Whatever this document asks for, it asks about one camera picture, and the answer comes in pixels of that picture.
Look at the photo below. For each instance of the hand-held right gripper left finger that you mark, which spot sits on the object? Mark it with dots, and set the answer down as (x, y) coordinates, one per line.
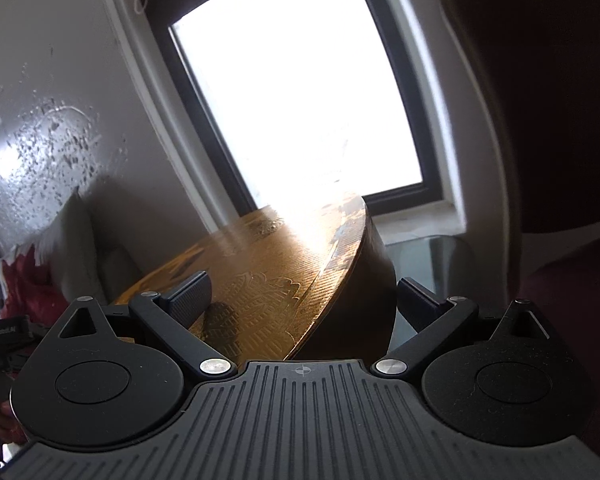
(190, 300)

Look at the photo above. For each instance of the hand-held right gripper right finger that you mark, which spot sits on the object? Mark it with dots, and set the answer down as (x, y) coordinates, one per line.
(420, 305)

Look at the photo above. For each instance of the gold embossed box lid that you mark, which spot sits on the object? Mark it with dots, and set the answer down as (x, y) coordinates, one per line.
(280, 280)

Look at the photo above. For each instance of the glass desktop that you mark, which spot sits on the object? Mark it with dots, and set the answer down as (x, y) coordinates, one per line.
(430, 260)

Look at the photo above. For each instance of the red cloth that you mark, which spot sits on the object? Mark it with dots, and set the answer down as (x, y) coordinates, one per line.
(27, 280)

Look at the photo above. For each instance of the beige sofa cushion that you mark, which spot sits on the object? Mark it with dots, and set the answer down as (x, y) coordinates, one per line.
(95, 250)

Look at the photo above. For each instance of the dark red gold-framed chair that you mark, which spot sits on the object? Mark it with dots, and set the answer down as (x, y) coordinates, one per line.
(555, 135)

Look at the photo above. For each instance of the dark-framed window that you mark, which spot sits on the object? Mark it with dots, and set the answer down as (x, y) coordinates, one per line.
(290, 75)

